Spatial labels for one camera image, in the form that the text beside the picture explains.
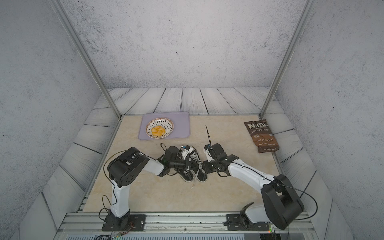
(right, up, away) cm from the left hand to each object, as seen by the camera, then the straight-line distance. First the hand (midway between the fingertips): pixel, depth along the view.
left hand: (200, 168), depth 87 cm
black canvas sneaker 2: (0, -2, 0) cm, 2 cm away
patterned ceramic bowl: (-24, +25, +27) cm, 44 cm away
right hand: (+3, +1, -2) cm, 3 cm away
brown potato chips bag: (+44, +17, +19) cm, 51 cm away
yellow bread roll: (-30, +21, +20) cm, 41 cm away
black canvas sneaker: (-7, -3, -2) cm, 8 cm away
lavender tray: (-15, +28, +31) cm, 44 cm away
